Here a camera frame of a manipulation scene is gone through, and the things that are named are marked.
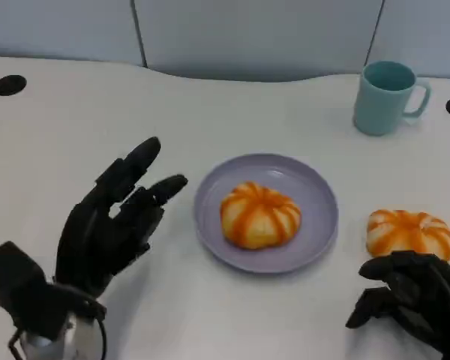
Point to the orange white toy bread roll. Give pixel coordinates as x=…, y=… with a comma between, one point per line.
x=260, y=217
x=408, y=234

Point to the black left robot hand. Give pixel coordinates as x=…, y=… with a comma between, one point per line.
x=93, y=236

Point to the pale green mug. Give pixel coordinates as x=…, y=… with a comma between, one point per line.
x=380, y=108

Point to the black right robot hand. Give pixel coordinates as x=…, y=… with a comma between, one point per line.
x=431, y=300

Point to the grey partition panel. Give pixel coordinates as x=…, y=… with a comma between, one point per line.
x=423, y=30
x=255, y=37
x=60, y=30

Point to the lilac plate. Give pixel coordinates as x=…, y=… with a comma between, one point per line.
x=210, y=225

